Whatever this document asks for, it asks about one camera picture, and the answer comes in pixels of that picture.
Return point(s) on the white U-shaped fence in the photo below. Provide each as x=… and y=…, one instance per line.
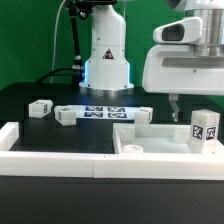
x=146, y=166

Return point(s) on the AprilTag sheet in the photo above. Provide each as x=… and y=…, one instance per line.
x=104, y=112

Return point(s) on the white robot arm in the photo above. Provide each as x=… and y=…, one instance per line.
x=107, y=71

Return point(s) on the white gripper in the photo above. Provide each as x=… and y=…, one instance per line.
x=174, y=69

